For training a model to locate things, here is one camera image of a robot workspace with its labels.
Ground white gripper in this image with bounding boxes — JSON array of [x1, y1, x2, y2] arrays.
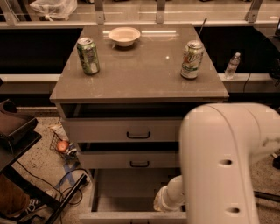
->
[[153, 185, 186, 212]]

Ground grey drawer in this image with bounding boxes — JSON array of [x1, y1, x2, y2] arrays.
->
[[80, 168, 186, 224], [60, 102, 218, 144], [77, 142, 179, 169]]

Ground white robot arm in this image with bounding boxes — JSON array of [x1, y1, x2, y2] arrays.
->
[[154, 103, 280, 224]]

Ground grey drawer cabinet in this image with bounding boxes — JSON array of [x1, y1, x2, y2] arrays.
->
[[49, 24, 230, 224]]

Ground black tripod leg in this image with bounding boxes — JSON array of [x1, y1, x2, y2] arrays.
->
[[254, 191, 280, 203]]

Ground red apple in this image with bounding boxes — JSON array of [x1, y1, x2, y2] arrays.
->
[[56, 141, 69, 153]]

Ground black sneaker with laces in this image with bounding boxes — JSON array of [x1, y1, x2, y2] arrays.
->
[[1, 192, 46, 221]]

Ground clear water bottle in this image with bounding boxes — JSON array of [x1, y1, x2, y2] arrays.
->
[[224, 52, 241, 80]]

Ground white green soda can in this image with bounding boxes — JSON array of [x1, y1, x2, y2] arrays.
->
[[180, 40, 204, 80]]

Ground black chair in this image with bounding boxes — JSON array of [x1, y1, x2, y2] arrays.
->
[[0, 100, 39, 170]]

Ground white bowl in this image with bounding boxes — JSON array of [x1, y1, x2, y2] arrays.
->
[[108, 27, 141, 47]]

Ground clear plastic bag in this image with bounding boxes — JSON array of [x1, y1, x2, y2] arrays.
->
[[30, 0, 78, 21]]

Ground black floor cable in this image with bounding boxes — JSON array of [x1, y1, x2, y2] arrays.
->
[[16, 160, 88, 207]]

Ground wire basket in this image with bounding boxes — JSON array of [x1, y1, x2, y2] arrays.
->
[[50, 134, 77, 161]]

